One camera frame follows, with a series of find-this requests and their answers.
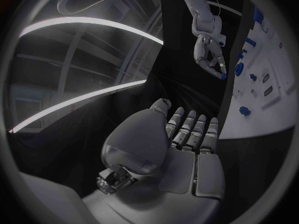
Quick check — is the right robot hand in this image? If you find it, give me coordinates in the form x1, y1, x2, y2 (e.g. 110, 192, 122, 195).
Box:
193, 33, 228, 79

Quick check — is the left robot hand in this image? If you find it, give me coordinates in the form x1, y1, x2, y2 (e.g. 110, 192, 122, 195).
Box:
81, 98, 226, 224

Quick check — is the white task board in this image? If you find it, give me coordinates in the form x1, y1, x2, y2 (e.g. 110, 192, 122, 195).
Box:
219, 5, 297, 140

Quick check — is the blue gear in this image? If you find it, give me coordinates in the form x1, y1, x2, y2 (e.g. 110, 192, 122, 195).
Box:
234, 62, 245, 77

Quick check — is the blue cylinder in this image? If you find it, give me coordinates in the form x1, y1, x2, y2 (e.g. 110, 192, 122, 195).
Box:
244, 37, 258, 47

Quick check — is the tall blue block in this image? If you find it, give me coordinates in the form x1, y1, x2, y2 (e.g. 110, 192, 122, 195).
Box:
253, 6, 265, 24

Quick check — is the white cable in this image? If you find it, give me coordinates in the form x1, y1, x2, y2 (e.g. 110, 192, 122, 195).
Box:
197, 0, 222, 17

